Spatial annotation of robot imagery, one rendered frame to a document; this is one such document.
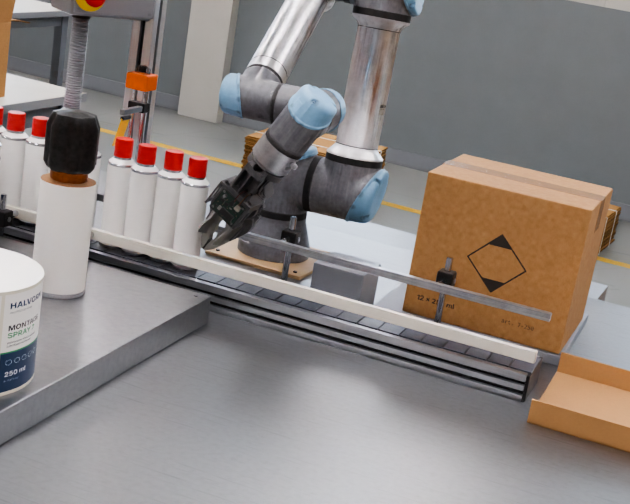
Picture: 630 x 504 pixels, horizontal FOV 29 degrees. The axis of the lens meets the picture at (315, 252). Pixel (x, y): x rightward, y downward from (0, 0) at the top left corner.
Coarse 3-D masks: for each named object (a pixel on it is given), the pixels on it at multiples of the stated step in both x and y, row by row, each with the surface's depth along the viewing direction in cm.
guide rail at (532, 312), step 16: (256, 240) 217; (272, 240) 216; (320, 256) 213; (336, 256) 212; (368, 272) 210; (384, 272) 209; (400, 272) 209; (432, 288) 207; (448, 288) 206; (496, 304) 203; (512, 304) 202; (544, 320) 201
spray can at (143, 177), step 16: (144, 144) 217; (144, 160) 217; (144, 176) 216; (128, 192) 219; (144, 192) 217; (128, 208) 219; (144, 208) 218; (128, 224) 220; (144, 224) 219; (144, 240) 220; (144, 256) 222
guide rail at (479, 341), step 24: (24, 216) 226; (96, 240) 221; (120, 240) 219; (192, 264) 215; (216, 264) 213; (288, 288) 209; (312, 288) 208; (360, 312) 205; (384, 312) 203; (456, 336) 200; (480, 336) 198; (528, 360) 196
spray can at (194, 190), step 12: (192, 156) 214; (192, 168) 213; (204, 168) 214; (192, 180) 213; (204, 180) 214; (180, 192) 215; (192, 192) 213; (204, 192) 214; (180, 204) 215; (192, 204) 214; (204, 204) 215; (180, 216) 215; (192, 216) 215; (204, 216) 216; (180, 228) 216; (192, 228) 215; (180, 240) 216; (192, 240) 216; (192, 252) 217; (180, 264) 217
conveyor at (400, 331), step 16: (16, 224) 228; (128, 256) 220; (176, 272) 216; (192, 272) 217; (208, 272) 219; (240, 288) 213; (256, 288) 215; (288, 304) 210; (304, 304) 210; (320, 304) 212; (352, 320) 206; (368, 320) 208; (400, 336) 203; (416, 336) 204; (432, 336) 205; (464, 352) 200; (480, 352) 201; (512, 368) 197; (528, 368) 198
